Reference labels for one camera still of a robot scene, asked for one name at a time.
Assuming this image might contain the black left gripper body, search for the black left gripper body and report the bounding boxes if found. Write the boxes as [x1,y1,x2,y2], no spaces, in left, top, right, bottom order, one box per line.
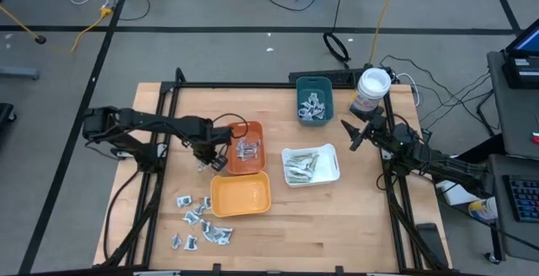
[192,135,222,162]

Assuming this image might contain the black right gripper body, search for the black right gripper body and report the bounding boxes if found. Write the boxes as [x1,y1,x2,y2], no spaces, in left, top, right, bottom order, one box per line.
[362,107,399,145]

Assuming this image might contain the dark orange plastic bin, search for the dark orange plastic bin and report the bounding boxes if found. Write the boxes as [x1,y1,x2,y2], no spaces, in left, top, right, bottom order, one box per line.
[226,120,267,176]

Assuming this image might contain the white plastic bin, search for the white plastic bin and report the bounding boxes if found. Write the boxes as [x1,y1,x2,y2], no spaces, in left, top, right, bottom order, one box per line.
[281,143,341,188]

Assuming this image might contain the yellow plastic bin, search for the yellow plastic bin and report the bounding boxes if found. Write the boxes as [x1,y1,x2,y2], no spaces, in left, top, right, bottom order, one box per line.
[210,170,272,218]

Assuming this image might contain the white wipes canister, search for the white wipes canister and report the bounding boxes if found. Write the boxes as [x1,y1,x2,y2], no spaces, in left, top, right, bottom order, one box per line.
[349,67,392,120]

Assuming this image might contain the teal plastic bin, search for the teal plastic bin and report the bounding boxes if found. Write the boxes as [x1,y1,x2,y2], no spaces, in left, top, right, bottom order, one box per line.
[296,76,335,127]

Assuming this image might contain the white box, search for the white box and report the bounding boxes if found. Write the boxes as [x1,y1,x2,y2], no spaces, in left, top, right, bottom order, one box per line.
[435,178,489,207]

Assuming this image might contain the black desk crossbar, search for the black desk crossbar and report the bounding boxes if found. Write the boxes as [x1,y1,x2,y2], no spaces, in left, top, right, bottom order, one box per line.
[456,135,509,162]

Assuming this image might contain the black foot pedal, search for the black foot pedal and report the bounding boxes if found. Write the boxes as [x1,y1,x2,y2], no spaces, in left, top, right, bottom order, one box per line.
[415,222,451,271]

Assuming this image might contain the yellow blue wipes canister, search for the yellow blue wipes canister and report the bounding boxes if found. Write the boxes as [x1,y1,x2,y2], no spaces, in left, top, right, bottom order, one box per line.
[467,197,501,226]

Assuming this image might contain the grey desk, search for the grey desk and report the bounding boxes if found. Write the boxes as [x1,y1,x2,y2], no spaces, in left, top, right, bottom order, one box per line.
[487,50,539,159]
[488,153,539,264]

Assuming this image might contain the black laptop computer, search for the black laptop computer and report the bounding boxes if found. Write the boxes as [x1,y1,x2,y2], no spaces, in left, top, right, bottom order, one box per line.
[501,27,539,91]

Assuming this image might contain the black keyboard coloured keys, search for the black keyboard coloured keys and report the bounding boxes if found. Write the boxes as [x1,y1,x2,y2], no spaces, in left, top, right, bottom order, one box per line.
[503,174,539,225]

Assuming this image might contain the yellow pole black foot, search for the yellow pole black foot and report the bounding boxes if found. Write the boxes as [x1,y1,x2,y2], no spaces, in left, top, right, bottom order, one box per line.
[0,2,48,45]

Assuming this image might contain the black equipment base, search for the black equipment base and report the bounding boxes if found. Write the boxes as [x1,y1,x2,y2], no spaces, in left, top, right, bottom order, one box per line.
[0,102,18,135]

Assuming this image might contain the grey metal foot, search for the grey metal foot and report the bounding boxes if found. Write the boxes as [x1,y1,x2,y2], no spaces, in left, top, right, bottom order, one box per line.
[0,65,42,81]

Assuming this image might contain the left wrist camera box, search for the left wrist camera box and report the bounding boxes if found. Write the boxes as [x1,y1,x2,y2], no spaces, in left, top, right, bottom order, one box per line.
[211,154,229,173]

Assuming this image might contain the black aluminium table frame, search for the black aluminium table frame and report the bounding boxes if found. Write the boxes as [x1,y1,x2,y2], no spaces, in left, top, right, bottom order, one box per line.
[94,67,454,276]

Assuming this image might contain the coiled black cable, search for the coiled black cable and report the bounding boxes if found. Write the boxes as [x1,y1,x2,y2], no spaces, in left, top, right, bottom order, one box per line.
[322,30,352,70]

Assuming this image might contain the tangled black floor cables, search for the tangled black floor cables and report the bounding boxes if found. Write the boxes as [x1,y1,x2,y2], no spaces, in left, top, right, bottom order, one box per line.
[378,55,504,141]

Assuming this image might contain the yellow hanging cable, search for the yellow hanging cable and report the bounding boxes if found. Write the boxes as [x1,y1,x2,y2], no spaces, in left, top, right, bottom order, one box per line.
[368,0,401,67]

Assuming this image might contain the yellow extension cord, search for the yellow extension cord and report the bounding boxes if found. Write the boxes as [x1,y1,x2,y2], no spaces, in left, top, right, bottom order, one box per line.
[70,5,115,54]

